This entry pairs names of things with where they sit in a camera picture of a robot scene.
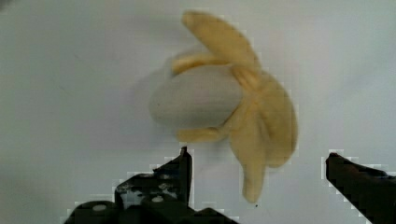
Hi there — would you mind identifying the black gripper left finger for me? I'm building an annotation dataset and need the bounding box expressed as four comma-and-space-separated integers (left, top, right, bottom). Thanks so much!
64, 147, 239, 224

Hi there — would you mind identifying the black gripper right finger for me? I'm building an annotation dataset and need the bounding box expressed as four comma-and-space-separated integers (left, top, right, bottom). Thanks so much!
325, 153, 396, 224

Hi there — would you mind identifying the peeled toy banana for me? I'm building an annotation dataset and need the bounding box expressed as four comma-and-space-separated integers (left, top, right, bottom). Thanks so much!
148, 10, 298, 203

